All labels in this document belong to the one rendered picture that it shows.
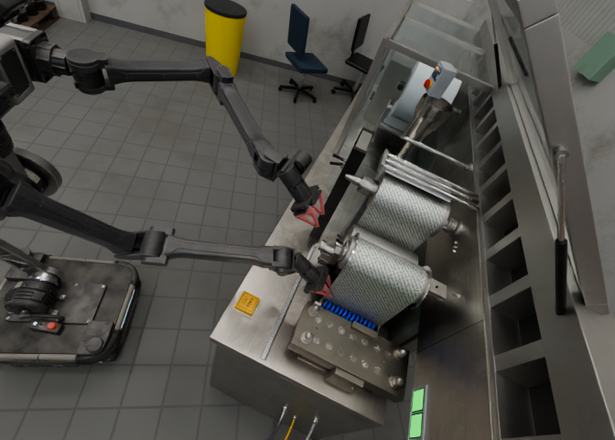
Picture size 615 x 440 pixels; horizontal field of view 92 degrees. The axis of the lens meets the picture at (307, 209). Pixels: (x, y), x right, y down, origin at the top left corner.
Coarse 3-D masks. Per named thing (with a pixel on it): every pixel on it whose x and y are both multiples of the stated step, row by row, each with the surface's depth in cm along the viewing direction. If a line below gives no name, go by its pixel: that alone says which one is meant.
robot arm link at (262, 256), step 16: (176, 240) 86; (192, 240) 88; (144, 256) 83; (160, 256) 83; (176, 256) 86; (192, 256) 87; (208, 256) 87; (224, 256) 88; (240, 256) 89; (256, 256) 91; (272, 256) 92; (288, 256) 94
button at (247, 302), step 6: (246, 294) 113; (240, 300) 110; (246, 300) 111; (252, 300) 112; (258, 300) 112; (240, 306) 109; (246, 306) 110; (252, 306) 110; (246, 312) 109; (252, 312) 109
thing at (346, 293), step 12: (336, 288) 102; (348, 288) 99; (360, 288) 97; (336, 300) 107; (348, 300) 104; (360, 300) 102; (372, 300) 99; (384, 300) 96; (360, 312) 107; (372, 312) 104; (384, 312) 101; (396, 312) 99
